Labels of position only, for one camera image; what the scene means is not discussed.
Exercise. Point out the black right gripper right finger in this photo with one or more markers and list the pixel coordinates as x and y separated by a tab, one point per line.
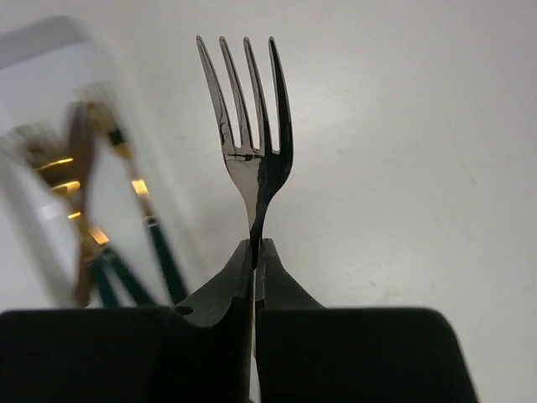
306	352

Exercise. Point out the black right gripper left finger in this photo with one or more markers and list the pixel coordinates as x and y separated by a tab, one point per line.
196	351

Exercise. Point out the dark wooden fork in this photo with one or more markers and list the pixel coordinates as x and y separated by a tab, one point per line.
80	145

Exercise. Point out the white three-compartment tray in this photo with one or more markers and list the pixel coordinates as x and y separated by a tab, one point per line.
42	65

